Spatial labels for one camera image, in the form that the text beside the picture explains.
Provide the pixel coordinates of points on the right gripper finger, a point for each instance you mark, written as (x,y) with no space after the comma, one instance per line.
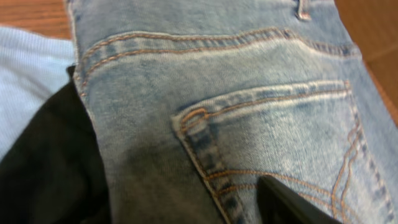
(278,204)

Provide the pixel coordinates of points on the black printed jersey shirt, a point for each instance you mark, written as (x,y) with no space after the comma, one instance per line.
(54,173)

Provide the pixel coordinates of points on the light blue denim jeans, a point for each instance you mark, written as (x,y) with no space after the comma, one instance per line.
(193,101)

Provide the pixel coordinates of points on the light blue t-shirt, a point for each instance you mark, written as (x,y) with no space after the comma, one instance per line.
(33,68)

